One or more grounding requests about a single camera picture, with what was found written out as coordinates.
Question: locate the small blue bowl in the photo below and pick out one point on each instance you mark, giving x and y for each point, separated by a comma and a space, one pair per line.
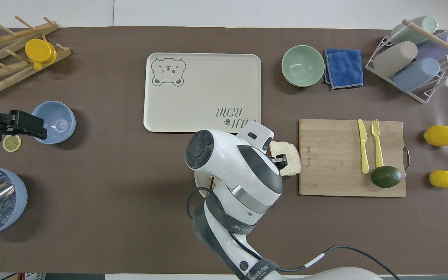
58, 122

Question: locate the yellow cup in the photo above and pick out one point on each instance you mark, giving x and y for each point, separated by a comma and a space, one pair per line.
39, 50

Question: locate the blue cloth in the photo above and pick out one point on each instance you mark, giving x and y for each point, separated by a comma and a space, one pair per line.
346, 68

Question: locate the slice of bread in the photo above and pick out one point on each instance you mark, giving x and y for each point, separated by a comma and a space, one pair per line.
291, 157

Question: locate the cream round plate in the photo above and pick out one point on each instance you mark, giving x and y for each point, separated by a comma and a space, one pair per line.
201, 182

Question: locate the wooden cutting board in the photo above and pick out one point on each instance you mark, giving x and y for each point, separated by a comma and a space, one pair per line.
333, 159

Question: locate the green bowl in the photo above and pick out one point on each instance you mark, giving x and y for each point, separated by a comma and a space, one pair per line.
303, 65

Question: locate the beige cup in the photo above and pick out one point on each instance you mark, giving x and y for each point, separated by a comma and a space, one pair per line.
395, 58

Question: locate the cream tray with bear print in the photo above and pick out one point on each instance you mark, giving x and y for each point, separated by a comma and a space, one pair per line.
202, 91

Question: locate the large blue bucket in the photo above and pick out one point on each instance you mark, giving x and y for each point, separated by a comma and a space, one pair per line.
18, 202

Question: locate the yellow plastic fork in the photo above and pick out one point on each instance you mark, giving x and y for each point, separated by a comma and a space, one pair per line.
377, 144

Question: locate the purple cup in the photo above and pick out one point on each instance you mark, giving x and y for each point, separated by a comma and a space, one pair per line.
440, 48

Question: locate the clear ice cubes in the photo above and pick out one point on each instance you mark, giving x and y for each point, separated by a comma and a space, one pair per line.
4, 212

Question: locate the lemon slice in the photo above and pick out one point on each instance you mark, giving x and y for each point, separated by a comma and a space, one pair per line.
12, 143

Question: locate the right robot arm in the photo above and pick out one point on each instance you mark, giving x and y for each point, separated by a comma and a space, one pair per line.
239, 171

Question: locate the wooden dish rack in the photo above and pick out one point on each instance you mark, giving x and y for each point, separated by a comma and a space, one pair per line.
2, 72

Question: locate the blue cup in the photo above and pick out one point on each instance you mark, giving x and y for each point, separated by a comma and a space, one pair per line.
416, 74

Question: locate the yellow plastic knife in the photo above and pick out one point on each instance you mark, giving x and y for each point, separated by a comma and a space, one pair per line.
363, 147

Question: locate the wooden rod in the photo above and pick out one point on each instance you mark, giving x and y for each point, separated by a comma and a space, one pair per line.
438, 41

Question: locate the yellow lemon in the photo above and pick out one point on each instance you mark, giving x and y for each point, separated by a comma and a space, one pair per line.
440, 135
444, 179

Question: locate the green avocado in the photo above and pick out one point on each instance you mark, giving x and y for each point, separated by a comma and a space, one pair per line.
386, 177

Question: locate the green cup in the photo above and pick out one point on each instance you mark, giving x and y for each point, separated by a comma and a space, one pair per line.
414, 33

